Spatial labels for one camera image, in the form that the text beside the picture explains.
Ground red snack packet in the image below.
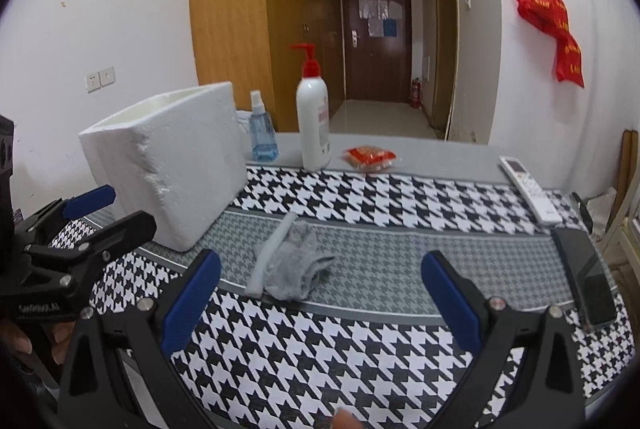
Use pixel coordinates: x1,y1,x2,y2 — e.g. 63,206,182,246
342,146,398,171

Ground wooden side door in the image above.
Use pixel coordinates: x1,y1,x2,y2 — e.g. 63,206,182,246
431,0,460,140

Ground white foam box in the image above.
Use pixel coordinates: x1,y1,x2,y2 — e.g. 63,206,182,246
78,82,248,252

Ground person's left hand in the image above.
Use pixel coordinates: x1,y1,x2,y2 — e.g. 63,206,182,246
0,321,78,370

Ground wooden wardrobe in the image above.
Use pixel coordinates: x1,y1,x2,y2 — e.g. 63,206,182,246
188,0,346,135

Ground grey paper notice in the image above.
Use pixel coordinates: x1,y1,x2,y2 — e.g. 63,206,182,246
359,0,403,19

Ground red plastic bag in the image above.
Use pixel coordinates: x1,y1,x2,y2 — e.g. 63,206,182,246
516,0,585,88

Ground dark brown entrance door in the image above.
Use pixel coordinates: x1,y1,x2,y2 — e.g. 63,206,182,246
341,0,412,102

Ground blue spray bottle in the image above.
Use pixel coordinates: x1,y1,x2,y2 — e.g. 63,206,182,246
248,90,278,162

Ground black smartphone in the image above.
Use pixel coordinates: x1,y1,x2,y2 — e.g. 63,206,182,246
551,226,617,328

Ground white remote control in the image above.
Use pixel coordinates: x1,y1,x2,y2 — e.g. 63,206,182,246
499,156,563,226

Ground white lotion bottle red pump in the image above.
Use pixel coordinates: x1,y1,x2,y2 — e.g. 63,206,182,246
291,43,332,172

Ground white cloth strip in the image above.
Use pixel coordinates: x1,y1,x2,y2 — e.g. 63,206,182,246
245,212,297,297

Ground wooden boards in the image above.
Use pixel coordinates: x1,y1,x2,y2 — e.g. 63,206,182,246
612,129,640,220

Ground grey sock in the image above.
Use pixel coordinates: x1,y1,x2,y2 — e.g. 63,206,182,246
252,219,337,301

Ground black white houndstooth tablecloth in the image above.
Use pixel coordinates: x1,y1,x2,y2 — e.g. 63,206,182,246
50,164,636,429

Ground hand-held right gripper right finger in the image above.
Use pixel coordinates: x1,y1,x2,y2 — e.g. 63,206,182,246
420,250,588,429

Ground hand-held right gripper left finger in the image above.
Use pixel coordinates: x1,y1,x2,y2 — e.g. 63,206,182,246
57,249,223,429

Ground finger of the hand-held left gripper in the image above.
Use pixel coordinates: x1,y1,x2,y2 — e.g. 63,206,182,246
24,210,159,296
12,185,117,251

